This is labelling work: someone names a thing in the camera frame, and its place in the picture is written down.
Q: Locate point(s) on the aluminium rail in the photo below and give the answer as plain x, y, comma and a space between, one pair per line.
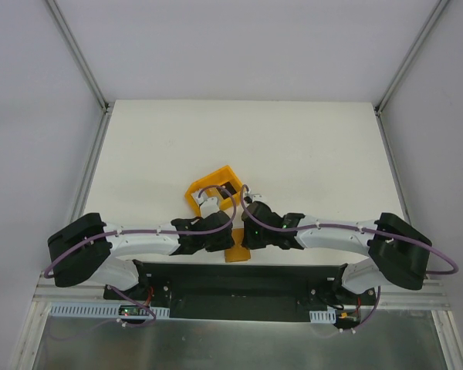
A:
432, 297
46, 290

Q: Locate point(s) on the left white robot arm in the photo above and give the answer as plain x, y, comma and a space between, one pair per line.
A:
90, 249

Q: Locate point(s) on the white cable duct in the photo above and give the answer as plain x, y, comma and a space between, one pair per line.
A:
94, 310
323, 317

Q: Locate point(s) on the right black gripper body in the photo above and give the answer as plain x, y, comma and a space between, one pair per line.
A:
249, 226

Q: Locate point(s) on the left white cable duct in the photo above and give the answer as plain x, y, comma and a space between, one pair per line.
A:
94, 310

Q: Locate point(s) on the left aluminium frame post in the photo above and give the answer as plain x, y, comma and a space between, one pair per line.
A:
77, 54

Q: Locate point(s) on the left aluminium rail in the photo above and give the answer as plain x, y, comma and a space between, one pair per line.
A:
46, 290

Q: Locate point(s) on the right aluminium rail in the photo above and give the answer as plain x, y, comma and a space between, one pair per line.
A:
432, 297

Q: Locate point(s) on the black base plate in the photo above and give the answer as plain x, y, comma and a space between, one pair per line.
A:
244, 292

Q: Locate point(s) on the orange leather card holder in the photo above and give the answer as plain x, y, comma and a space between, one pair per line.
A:
237, 253

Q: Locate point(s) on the right white cable duct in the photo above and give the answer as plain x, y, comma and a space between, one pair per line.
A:
323, 317

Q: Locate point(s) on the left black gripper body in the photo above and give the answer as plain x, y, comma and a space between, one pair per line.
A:
224, 230

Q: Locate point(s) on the yellow plastic bin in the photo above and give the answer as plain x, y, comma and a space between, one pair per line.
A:
207, 187

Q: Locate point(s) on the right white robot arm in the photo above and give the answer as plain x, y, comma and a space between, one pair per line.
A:
389, 245

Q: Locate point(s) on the aluminium frame post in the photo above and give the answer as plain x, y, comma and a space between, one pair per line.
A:
434, 17
77, 54

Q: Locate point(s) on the right aluminium frame post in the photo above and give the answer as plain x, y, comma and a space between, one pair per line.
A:
434, 17

